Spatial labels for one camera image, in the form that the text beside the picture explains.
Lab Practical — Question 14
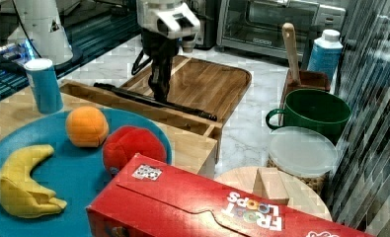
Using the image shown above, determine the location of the round wooden board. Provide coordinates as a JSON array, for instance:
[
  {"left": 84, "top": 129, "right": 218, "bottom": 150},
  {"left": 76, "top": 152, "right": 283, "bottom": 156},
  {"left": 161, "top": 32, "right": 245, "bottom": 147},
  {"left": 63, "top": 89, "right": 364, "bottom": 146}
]
[{"left": 216, "top": 167, "right": 332, "bottom": 221}]

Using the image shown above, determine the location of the light wooden drawer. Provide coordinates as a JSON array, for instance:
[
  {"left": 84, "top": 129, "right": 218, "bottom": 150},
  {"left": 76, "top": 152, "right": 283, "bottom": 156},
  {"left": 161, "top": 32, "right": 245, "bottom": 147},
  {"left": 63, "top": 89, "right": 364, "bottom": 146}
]
[{"left": 60, "top": 80, "right": 222, "bottom": 148}]

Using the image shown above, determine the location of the red Froot Loops box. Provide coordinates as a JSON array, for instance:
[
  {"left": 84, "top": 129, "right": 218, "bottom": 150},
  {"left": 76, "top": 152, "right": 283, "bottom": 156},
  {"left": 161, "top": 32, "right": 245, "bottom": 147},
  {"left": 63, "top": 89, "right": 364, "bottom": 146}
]
[{"left": 87, "top": 154, "right": 373, "bottom": 237}]

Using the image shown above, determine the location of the blue white-capped can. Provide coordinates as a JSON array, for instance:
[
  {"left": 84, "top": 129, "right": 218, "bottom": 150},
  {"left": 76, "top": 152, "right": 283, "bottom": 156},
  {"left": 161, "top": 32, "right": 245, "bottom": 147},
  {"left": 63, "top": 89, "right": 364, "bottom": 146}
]
[{"left": 24, "top": 58, "right": 63, "bottom": 115}]

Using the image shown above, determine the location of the wooden utensil handle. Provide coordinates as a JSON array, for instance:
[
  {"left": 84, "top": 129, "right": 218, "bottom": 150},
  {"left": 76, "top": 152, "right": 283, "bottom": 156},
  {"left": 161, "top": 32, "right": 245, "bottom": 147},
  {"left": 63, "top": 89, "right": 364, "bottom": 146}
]
[{"left": 282, "top": 23, "right": 300, "bottom": 85}]

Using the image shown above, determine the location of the light wooden drawer cabinet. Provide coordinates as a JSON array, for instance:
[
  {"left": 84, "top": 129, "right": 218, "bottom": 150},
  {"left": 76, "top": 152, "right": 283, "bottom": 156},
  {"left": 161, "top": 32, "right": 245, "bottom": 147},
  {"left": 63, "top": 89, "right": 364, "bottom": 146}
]
[{"left": 0, "top": 87, "right": 217, "bottom": 178}]

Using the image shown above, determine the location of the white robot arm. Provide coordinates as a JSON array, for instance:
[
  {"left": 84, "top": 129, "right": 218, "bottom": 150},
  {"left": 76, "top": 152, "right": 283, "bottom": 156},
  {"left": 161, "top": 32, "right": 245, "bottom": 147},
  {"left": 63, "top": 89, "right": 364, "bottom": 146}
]
[{"left": 132, "top": 0, "right": 200, "bottom": 102}]

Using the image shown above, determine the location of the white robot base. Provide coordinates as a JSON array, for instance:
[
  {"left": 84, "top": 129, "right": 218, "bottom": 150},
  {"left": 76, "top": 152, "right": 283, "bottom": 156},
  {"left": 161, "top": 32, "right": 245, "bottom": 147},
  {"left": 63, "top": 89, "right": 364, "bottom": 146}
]
[{"left": 8, "top": 0, "right": 83, "bottom": 71}]

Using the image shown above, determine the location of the black drawer handle bar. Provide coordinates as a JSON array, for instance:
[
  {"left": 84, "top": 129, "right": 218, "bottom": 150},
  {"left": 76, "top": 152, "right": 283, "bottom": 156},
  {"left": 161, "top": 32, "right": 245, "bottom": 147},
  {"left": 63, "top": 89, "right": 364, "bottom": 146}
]
[{"left": 93, "top": 82, "right": 217, "bottom": 121}]

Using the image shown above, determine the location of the yellow plush banana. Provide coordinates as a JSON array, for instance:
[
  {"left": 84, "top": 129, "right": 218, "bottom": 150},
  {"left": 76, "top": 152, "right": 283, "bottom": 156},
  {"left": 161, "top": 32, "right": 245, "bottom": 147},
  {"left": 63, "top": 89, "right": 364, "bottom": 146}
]
[{"left": 0, "top": 144, "right": 67, "bottom": 218}]

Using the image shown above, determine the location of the black coffee machine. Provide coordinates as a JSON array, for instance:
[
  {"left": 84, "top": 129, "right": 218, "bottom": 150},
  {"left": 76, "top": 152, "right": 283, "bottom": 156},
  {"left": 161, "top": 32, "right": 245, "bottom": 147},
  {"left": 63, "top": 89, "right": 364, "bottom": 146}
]
[{"left": 186, "top": 0, "right": 221, "bottom": 50}]

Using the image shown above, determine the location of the green cup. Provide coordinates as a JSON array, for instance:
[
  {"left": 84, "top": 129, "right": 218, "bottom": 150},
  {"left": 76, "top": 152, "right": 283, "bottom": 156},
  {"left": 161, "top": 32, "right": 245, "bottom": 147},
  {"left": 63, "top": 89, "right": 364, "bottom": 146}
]
[{"left": 266, "top": 89, "right": 351, "bottom": 145}]

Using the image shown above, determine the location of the dark wooden cutting board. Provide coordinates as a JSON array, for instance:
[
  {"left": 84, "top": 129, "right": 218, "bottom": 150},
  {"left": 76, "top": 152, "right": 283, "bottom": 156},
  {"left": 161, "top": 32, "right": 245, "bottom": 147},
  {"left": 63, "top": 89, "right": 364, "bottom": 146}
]
[{"left": 119, "top": 54, "right": 253, "bottom": 125}]

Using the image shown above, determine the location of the red plush apple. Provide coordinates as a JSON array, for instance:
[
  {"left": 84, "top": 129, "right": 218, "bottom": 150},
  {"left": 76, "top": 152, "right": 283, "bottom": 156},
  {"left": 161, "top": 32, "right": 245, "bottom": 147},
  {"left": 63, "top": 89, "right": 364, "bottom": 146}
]
[{"left": 103, "top": 125, "right": 167, "bottom": 176}]

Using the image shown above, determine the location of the blue plate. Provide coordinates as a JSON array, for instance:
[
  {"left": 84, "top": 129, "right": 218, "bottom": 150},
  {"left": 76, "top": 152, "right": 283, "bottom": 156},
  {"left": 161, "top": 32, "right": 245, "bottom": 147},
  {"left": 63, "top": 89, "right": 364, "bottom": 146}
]
[{"left": 0, "top": 108, "right": 173, "bottom": 237}]

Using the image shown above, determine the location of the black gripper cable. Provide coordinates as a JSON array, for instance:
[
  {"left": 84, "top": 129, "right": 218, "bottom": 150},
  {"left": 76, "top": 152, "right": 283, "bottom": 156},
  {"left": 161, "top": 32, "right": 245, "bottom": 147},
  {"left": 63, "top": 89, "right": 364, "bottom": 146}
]
[{"left": 130, "top": 48, "right": 153, "bottom": 77}]

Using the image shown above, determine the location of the dark wooden utensil box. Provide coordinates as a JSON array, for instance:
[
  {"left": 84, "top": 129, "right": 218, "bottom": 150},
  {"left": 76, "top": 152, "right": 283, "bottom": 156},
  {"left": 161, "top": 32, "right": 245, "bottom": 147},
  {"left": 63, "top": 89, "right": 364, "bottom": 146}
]
[{"left": 279, "top": 70, "right": 331, "bottom": 109}]

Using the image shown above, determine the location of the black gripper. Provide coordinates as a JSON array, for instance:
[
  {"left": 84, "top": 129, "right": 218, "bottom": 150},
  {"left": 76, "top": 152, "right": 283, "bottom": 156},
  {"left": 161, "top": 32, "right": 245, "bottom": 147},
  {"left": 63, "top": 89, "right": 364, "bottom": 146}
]
[{"left": 142, "top": 29, "right": 180, "bottom": 102}]

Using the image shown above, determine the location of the silver toaster oven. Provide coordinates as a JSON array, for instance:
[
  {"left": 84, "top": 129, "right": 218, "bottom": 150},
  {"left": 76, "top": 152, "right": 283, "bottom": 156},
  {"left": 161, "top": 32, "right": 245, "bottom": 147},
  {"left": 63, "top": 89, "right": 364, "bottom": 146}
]
[{"left": 216, "top": 0, "right": 347, "bottom": 58}]

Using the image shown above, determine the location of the orange plush fruit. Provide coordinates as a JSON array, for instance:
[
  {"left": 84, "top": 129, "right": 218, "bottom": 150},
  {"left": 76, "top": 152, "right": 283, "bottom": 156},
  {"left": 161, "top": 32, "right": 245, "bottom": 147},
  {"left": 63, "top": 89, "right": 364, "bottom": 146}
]
[{"left": 65, "top": 107, "right": 109, "bottom": 147}]

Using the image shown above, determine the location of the blue white-capped bottle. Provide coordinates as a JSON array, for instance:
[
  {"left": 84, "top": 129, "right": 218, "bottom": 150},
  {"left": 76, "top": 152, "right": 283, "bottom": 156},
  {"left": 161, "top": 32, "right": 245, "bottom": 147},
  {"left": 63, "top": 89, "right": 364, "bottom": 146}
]
[{"left": 307, "top": 30, "right": 343, "bottom": 81}]

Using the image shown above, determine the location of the clear lidded food container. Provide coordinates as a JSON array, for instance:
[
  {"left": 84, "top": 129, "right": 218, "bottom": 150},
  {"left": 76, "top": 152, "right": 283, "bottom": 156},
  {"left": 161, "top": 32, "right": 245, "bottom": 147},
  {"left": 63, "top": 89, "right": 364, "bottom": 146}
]
[{"left": 267, "top": 126, "right": 338, "bottom": 195}]

